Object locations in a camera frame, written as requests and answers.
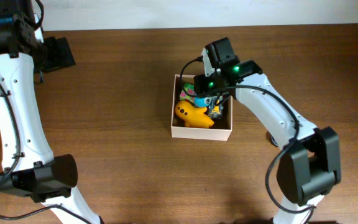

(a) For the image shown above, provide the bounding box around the blue ball with eye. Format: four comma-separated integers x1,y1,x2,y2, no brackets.
194,97,211,108

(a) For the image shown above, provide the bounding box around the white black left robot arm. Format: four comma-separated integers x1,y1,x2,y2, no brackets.
0,0,102,223

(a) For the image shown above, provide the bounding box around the yellow rubber animal toy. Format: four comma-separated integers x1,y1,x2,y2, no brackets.
175,101,214,129

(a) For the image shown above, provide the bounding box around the grey red toy car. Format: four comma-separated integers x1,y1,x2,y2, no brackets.
208,96,224,119

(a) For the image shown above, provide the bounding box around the beige open cardboard box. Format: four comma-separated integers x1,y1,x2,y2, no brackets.
170,74,232,141

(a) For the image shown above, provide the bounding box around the multicoloured puzzle cube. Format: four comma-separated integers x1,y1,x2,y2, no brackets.
179,83,196,105

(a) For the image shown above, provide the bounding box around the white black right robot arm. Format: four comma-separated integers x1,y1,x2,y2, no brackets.
194,37,341,223

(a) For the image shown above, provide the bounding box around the black round turbine cap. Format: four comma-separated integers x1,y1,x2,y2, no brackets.
270,135,278,147

